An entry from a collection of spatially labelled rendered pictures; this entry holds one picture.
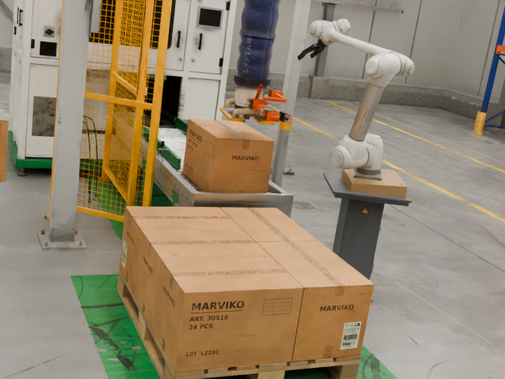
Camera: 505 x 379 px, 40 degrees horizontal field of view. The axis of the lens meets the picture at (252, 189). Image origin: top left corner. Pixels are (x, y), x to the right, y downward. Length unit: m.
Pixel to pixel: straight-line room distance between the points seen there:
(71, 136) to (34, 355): 1.70
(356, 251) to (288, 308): 1.35
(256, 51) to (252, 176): 0.81
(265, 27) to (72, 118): 1.43
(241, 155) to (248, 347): 1.54
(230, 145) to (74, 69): 1.14
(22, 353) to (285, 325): 1.30
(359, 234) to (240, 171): 0.88
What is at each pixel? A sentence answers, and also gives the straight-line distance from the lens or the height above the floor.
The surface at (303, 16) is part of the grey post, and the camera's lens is 7.56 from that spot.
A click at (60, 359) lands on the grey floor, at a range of 3.64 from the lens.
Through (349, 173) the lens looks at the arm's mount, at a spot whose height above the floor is 0.82.
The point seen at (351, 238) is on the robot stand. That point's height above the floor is 0.42.
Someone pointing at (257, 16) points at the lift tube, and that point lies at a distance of 4.35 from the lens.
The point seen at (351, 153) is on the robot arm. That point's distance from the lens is 4.30.
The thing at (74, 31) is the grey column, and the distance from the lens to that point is 4.71.
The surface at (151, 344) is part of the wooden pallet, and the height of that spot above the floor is 0.02.
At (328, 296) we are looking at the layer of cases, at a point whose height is 0.49.
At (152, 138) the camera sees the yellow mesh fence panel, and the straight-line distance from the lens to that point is 5.00.
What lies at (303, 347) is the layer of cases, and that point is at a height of 0.22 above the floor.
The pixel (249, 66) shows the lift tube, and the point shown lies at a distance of 4.38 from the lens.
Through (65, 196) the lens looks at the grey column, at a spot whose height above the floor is 0.35.
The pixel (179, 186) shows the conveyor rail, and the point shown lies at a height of 0.56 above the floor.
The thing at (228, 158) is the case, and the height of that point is 0.82.
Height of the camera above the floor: 1.83
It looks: 15 degrees down
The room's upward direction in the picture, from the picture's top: 8 degrees clockwise
